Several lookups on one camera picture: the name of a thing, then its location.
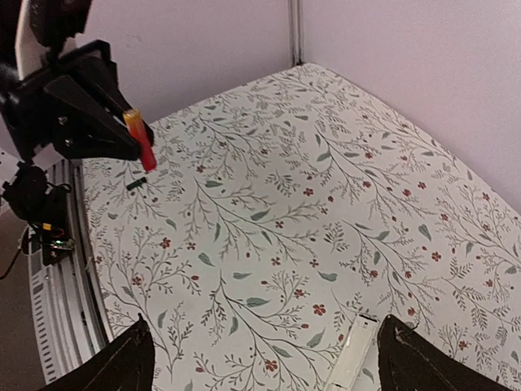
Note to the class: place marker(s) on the red orange battery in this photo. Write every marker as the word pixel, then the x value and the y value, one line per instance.
pixel 136 127

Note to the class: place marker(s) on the floral patterned table mat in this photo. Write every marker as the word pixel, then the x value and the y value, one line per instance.
pixel 281 209

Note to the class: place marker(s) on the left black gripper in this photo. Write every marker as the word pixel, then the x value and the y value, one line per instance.
pixel 71 104

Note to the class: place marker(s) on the white remote control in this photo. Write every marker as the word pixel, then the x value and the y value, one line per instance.
pixel 355 347

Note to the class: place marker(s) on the black green battery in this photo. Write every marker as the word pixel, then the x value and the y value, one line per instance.
pixel 135 184

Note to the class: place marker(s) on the front aluminium rail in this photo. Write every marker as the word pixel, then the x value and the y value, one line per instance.
pixel 69 316

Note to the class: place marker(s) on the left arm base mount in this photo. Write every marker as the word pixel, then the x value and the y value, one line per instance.
pixel 43 206

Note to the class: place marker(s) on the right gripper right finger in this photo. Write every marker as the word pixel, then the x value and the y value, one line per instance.
pixel 408 361

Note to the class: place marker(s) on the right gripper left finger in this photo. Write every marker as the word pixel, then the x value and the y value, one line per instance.
pixel 127 363

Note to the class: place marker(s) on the left aluminium frame post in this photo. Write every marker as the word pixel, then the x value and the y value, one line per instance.
pixel 296 32

